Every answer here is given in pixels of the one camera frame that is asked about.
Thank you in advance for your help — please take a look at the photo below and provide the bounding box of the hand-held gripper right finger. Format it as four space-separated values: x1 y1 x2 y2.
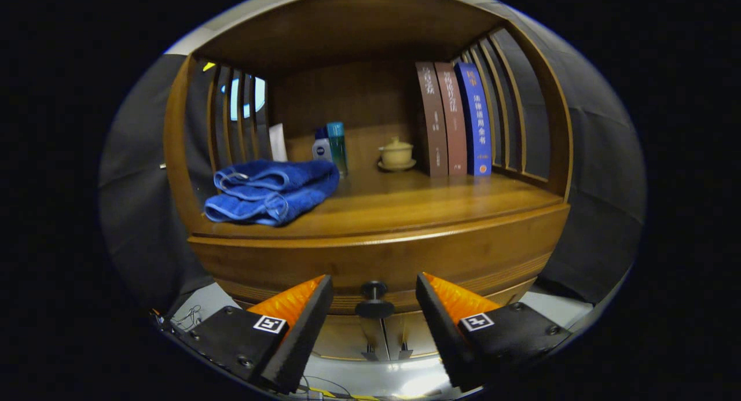
415 272 574 393

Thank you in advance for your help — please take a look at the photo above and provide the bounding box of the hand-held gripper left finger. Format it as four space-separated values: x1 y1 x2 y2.
165 275 335 395

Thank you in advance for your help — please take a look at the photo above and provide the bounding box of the wooden drawer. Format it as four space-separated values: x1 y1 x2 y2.
188 203 571 319

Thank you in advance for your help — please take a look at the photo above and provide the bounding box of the wooden cabinet door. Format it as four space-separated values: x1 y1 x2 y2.
385 311 441 360
316 315 387 361

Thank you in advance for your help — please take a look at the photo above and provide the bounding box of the wooden countertop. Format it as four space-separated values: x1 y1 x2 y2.
188 168 565 240

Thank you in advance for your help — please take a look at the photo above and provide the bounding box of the wooden cabinet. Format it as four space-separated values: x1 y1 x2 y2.
163 0 574 361

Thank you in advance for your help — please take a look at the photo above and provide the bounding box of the yellow black floor tape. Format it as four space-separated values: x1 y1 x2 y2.
307 387 383 401

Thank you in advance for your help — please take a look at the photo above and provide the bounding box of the blue towel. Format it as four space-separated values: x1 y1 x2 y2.
204 159 341 227

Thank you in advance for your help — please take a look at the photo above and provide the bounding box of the beige lidded teacup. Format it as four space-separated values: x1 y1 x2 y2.
377 137 417 172

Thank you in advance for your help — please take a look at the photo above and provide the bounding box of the white bottle with blue cap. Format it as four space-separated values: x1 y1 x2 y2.
311 127 333 162

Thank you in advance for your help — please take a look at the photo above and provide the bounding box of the teal bottle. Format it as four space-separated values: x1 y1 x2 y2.
326 122 349 176

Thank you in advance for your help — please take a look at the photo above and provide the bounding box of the white tube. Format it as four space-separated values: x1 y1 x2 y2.
268 123 288 162

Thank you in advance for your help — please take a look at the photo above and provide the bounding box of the dark brown book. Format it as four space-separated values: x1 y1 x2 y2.
415 61 449 178

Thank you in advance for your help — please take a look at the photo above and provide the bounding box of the reddish brown book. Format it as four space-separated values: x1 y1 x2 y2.
434 61 468 176

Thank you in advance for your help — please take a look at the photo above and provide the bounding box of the blue book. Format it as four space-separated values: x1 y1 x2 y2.
454 62 493 176

